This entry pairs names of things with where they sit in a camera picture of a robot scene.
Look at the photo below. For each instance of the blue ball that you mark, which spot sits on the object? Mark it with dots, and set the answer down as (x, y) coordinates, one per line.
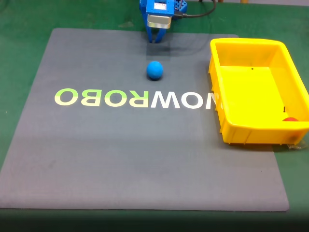
(154, 70)

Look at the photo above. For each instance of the yellow plastic bin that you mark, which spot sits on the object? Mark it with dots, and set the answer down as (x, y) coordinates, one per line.
(251, 96)

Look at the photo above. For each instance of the red ball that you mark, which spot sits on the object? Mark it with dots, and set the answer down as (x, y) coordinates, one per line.
(290, 119)

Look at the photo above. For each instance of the grey mat with lettering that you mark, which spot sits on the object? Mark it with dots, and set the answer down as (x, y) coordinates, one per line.
(120, 157)

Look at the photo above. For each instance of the clear plastic wrapper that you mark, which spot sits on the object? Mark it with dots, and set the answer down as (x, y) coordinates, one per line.
(295, 145)

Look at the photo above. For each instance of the silver camera box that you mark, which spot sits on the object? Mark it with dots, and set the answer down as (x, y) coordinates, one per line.
(159, 22)

